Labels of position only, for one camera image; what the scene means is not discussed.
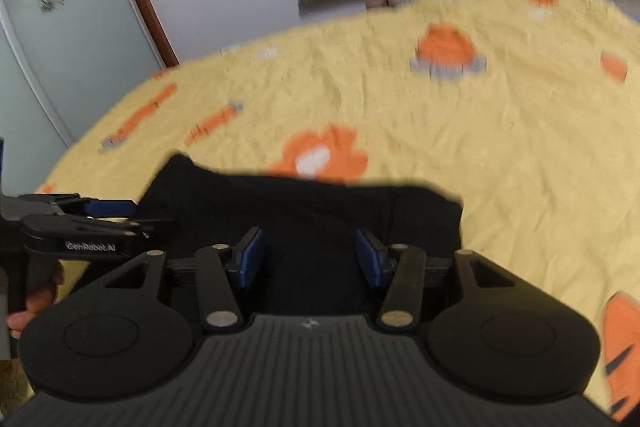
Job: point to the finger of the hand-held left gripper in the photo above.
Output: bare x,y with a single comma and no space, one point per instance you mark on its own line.
140,222
112,208

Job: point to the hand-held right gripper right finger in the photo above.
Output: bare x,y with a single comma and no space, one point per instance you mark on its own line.
370,257

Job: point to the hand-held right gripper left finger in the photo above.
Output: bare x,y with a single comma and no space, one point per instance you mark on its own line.
250,257

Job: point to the black pants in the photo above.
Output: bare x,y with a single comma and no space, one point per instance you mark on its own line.
310,217

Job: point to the person's left hand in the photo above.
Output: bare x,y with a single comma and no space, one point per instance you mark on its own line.
40,299

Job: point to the yellow carrot print blanket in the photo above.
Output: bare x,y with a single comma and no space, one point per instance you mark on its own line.
500,132

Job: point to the frosted glass door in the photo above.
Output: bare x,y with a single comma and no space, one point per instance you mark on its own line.
60,32

